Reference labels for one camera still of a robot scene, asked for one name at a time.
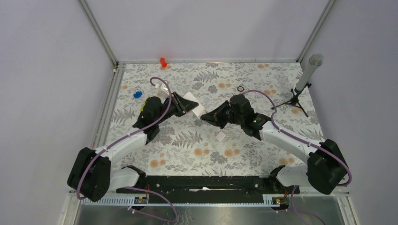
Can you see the grey microphone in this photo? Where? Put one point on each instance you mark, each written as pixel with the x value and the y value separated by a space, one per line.
pixel 314 62

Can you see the black microphone tripod stand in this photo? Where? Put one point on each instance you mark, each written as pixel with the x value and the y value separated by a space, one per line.
pixel 294 101

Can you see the white battery cover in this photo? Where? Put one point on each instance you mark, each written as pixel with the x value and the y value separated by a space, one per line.
pixel 220 136

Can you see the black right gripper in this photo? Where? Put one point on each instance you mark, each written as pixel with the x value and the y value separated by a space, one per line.
pixel 215 117

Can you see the blue toy piece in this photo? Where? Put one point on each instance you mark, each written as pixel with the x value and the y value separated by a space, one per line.
pixel 137 94

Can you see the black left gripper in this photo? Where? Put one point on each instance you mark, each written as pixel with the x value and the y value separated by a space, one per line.
pixel 178 101

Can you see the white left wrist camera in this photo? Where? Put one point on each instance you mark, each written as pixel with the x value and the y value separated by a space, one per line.
pixel 162 90

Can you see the red plastic bracket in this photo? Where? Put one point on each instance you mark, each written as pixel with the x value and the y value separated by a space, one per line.
pixel 163 62

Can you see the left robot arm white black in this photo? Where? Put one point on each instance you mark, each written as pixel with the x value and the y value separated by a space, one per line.
pixel 92 174

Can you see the white remote control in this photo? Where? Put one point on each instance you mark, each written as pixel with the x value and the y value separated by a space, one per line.
pixel 198 109

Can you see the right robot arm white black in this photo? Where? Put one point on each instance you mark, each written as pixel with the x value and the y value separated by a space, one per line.
pixel 324 167

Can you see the white and green toy block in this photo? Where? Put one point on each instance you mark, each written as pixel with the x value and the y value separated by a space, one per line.
pixel 142 107

